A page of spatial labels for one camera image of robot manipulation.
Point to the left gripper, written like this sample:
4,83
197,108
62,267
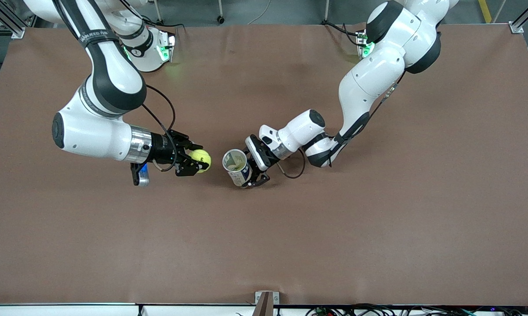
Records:
262,163

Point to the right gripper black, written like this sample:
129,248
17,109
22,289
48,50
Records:
162,149

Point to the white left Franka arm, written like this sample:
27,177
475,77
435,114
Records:
369,79

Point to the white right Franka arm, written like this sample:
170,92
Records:
92,136

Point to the brown table cover sheet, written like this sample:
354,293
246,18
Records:
264,241

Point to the white metal stand leg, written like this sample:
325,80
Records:
327,8

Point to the grey metal edge bracket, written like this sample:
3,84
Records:
276,298

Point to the brown wooden post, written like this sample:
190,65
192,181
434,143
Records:
264,307

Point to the white table edge rail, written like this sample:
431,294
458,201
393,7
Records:
70,310

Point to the aluminium frame post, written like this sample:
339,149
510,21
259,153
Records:
515,28
17,32

